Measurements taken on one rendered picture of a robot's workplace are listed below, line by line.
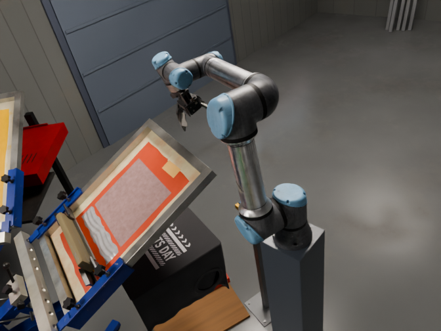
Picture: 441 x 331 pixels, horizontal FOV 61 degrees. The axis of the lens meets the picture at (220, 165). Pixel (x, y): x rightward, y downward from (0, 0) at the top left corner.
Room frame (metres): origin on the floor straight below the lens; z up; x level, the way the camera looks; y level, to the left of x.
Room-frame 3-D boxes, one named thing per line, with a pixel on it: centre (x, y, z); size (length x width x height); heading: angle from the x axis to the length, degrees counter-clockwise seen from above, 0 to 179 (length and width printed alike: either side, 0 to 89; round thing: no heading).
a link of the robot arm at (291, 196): (0.95, -0.21, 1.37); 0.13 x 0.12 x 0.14; 114
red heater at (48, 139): (2.20, 1.30, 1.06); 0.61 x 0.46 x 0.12; 177
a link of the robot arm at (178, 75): (1.31, 0.07, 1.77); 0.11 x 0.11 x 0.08; 24
